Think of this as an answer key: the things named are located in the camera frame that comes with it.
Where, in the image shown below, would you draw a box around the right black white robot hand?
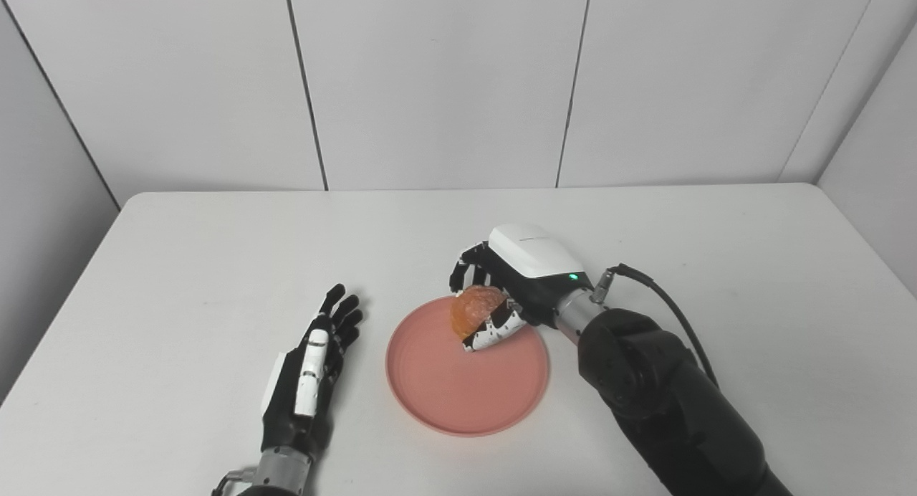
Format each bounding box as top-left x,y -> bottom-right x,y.
448,222 -> 596,354

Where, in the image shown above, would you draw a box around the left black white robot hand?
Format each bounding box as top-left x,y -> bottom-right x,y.
259,283 -> 365,459

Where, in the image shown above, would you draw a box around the orange cream puff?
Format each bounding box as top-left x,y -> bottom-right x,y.
449,285 -> 509,342

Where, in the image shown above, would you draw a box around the pink round plate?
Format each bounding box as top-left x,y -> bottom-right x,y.
385,295 -> 552,438

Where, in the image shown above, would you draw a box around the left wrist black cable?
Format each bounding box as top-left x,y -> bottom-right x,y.
211,467 -> 260,496

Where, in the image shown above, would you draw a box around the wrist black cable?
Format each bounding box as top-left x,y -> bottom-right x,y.
590,263 -> 721,391
211,467 -> 260,496

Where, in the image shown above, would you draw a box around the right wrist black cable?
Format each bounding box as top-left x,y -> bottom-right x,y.
590,263 -> 721,391

